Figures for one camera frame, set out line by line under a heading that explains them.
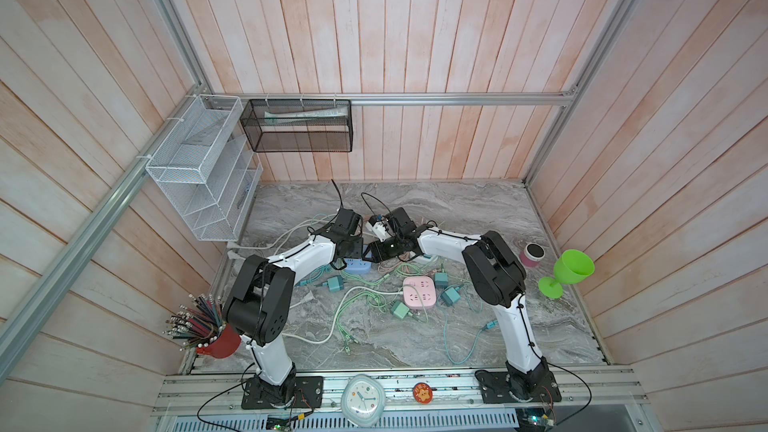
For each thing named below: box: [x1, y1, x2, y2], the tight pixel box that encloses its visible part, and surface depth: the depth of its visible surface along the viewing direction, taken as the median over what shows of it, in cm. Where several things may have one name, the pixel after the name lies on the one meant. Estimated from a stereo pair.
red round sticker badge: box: [413, 382, 433, 405], surface depth 75 cm
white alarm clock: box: [341, 374, 386, 427], surface depth 71 cm
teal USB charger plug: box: [434, 272, 449, 289], surface depth 92 cm
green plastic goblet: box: [538, 249, 596, 299], surface depth 82 cm
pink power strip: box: [403, 276, 436, 309], surface depth 90 cm
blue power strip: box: [344, 258, 372, 276], surface depth 96 cm
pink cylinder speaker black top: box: [520, 242, 546, 268], surface depth 96 cm
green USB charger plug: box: [393, 302, 409, 319], surface depth 87 cm
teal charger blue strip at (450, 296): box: [441, 287, 461, 307], surface depth 90 cm
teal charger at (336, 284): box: [327, 276, 345, 293], surface depth 92 cm
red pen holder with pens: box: [162, 293, 242, 359], surface depth 70 cm
